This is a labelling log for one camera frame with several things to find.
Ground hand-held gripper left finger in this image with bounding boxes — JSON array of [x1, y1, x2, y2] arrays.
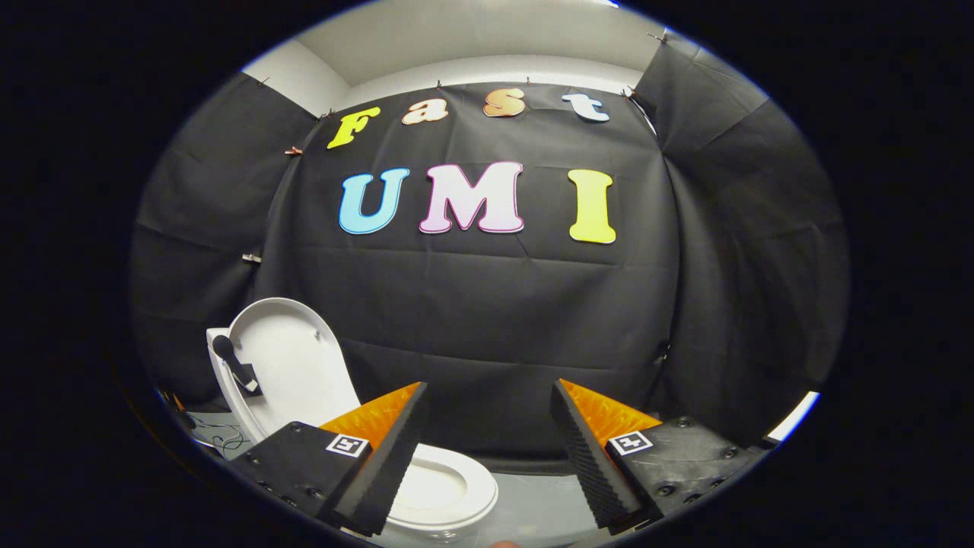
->
[[231, 382, 428, 537]]

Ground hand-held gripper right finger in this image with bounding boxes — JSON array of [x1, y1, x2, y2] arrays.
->
[[550, 379, 766, 531]]

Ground white toilet lid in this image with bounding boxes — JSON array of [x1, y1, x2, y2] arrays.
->
[[212, 298, 363, 447]]

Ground white toilet seat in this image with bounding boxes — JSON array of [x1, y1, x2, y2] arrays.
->
[[387, 444, 499, 532]]

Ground white ceramic toilet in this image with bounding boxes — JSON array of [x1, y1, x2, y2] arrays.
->
[[205, 327, 499, 543]]

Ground black backdrop cloth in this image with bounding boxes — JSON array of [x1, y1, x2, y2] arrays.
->
[[129, 34, 849, 474]]

